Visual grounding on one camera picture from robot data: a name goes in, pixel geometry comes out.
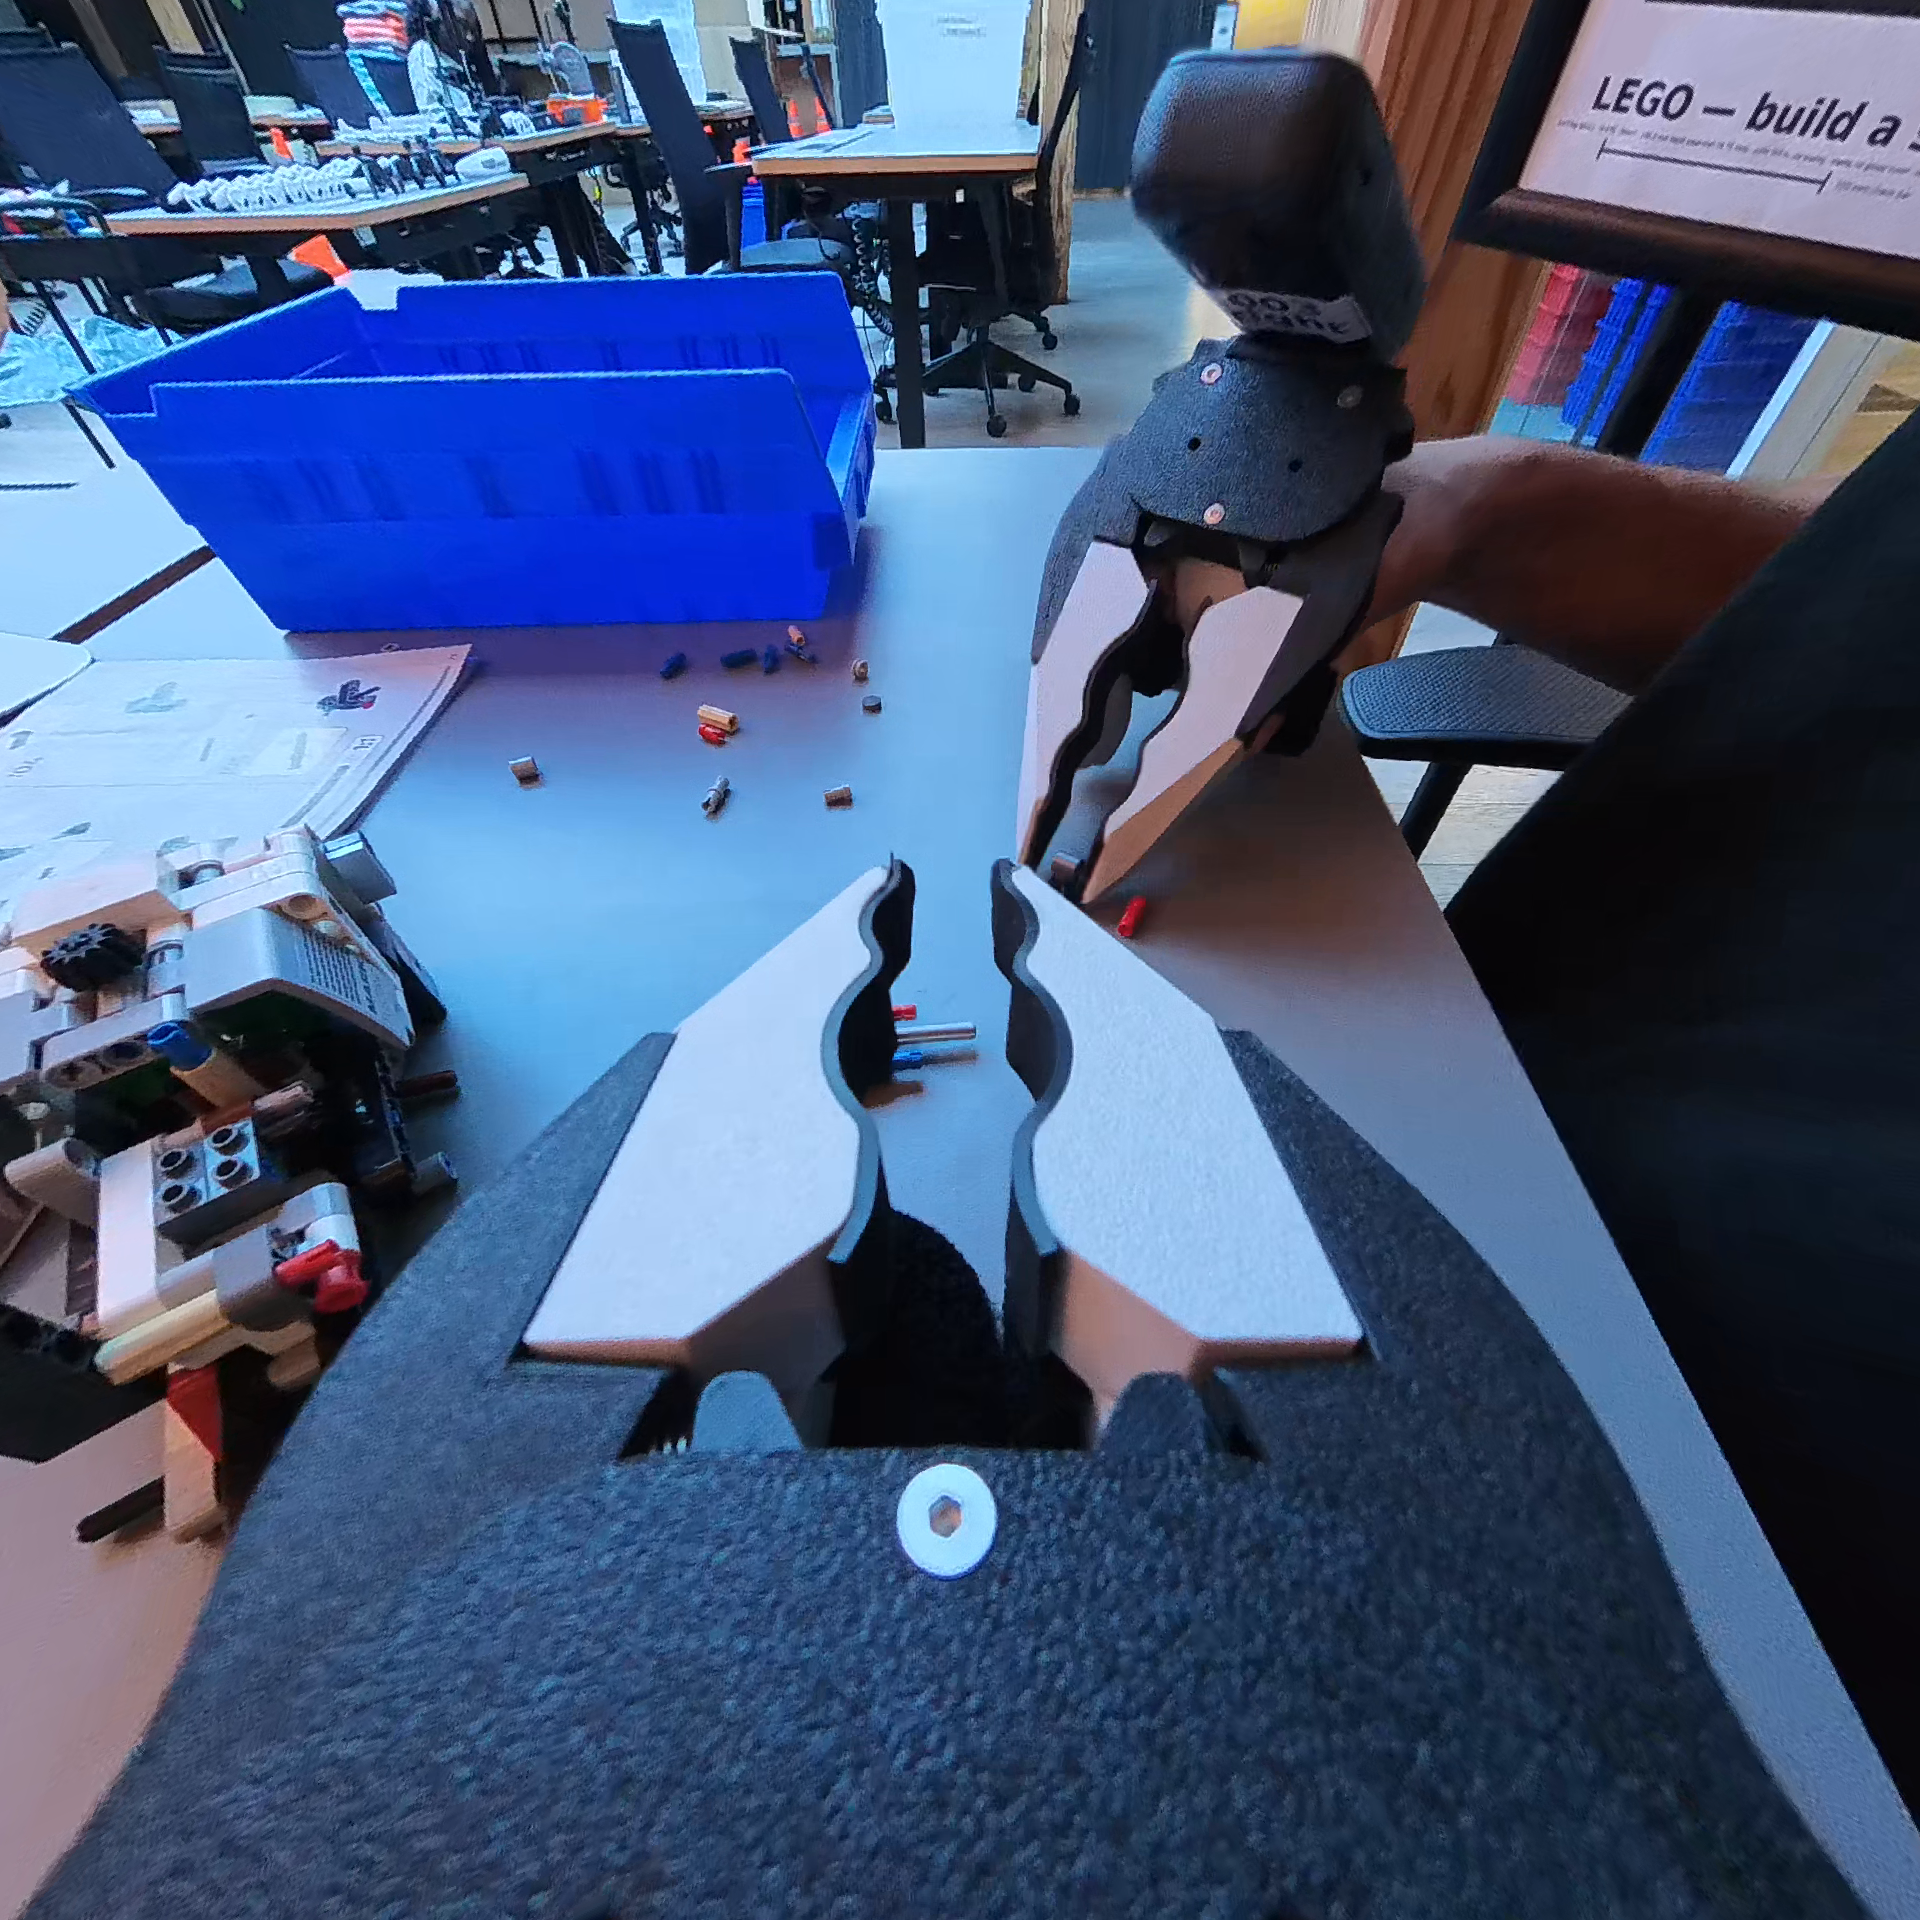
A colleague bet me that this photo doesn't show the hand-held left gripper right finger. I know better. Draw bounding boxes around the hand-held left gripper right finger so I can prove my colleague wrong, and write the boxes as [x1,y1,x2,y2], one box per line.
[986,859,1368,1441]

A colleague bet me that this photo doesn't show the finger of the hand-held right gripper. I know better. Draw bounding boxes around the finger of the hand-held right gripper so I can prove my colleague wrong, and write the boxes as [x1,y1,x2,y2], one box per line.
[1014,536,1164,872]
[1072,584,1305,907]

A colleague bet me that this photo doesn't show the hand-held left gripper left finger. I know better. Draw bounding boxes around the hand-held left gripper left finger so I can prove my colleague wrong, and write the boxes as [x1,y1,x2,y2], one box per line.
[520,859,920,1446]

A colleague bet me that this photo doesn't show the person's right forearm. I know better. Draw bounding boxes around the person's right forearm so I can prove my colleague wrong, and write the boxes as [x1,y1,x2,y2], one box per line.
[1368,433,1855,697]

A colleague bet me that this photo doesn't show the scattered small lego pieces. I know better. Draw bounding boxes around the scattered small lego pieces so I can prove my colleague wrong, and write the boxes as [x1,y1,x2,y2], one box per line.
[507,622,890,821]

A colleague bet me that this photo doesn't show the white black lego truck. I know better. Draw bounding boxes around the white black lego truck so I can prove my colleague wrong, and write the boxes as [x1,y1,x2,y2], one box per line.
[0,825,461,1548]

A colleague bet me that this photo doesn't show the black mesh office chair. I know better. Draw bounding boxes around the black mesh office chair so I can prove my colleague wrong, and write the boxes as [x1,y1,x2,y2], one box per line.
[1338,645,1639,859]

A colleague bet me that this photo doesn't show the stack of blue crates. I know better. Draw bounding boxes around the stack of blue crates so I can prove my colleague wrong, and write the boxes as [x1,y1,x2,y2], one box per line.
[1560,271,1819,468]

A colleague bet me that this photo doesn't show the background wooden desk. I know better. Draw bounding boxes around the background wooden desk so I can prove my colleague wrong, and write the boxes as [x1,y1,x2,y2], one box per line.
[750,120,1045,453]

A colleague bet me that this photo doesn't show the black framed marker sign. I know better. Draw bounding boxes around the black framed marker sign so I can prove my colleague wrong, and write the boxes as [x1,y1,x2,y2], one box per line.
[1453,0,1920,341]

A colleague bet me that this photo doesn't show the blue plastic bin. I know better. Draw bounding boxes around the blue plastic bin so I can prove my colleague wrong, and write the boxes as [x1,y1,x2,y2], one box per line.
[66,271,880,632]

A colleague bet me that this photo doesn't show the open instruction booklet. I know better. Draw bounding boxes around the open instruction booklet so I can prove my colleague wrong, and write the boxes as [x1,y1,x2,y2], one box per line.
[0,645,475,903]

